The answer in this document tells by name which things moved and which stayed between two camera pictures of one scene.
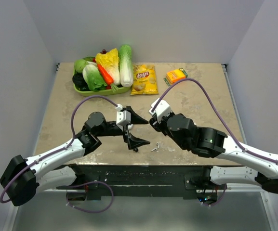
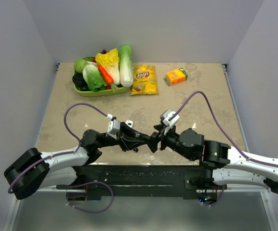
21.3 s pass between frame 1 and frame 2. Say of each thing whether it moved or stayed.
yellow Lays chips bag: stayed
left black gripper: moved
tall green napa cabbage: stayed
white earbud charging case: stayed
